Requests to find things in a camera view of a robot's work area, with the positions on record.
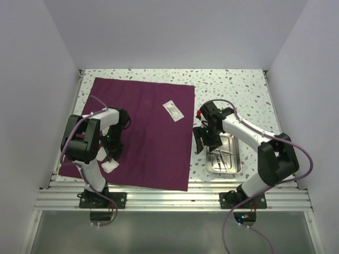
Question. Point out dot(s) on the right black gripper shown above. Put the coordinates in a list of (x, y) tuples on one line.
[(213, 144)]

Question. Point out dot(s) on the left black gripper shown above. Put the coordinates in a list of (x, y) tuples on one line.
[(115, 149)]

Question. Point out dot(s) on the white gauze pad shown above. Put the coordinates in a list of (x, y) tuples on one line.
[(101, 155), (110, 166)]

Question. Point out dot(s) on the steel tweezers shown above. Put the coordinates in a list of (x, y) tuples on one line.
[(226, 159)]

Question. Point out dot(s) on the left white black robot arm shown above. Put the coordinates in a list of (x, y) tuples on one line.
[(84, 135)]

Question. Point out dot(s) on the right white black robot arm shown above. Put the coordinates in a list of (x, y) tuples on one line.
[(276, 157)]

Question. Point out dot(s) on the steel scissors in tray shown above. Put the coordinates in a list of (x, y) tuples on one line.
[(218, 159)]

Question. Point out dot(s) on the stainless steel tray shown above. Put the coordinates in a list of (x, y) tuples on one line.
[(229, 143)]

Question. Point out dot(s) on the white sachet packet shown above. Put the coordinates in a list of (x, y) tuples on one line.
[(173, 111)]

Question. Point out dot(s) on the purple cloth mat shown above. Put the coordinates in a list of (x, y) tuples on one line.
[(157, 150)]

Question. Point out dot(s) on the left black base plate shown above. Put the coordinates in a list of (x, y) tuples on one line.
[(93, 201)]

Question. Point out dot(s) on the aluminium rail frame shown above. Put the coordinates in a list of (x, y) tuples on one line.
[(246, 88)]

